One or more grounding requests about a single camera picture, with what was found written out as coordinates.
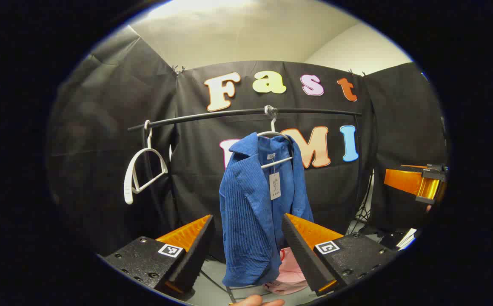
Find blue corduroy jacket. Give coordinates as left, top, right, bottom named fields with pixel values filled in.
left=219, top=132, right=315, bottom=288

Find white paper garment tag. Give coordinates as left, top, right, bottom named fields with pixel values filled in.
left=269, top=172, right=282, bottom=200

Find black backdrop cloth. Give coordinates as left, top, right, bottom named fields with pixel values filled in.
left=46, top=25, right=449, bottom=264

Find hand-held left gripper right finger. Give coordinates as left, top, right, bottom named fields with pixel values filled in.
left=281, top=213, right=398, bottom=297

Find black equipment box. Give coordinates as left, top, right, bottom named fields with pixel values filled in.
left=363, top=227, right=408, bottom=250

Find black clothes rack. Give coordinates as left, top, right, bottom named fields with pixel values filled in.
left=127, top=108, right=366, bottom=304

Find black tripod stand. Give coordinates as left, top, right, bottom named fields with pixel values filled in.
left=348, top=170, right=374, bottom=235

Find white paper sheets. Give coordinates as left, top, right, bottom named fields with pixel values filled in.
left=395, top=228, right=418, bottom=250

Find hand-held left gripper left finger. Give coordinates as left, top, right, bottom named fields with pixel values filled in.
left=104, top=215, right=216, bottom=300

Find white plastic hanger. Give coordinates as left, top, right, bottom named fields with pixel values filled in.
left=124, top=120, right=169, bottom=205
left=256, top=105, right=294, bottom=170

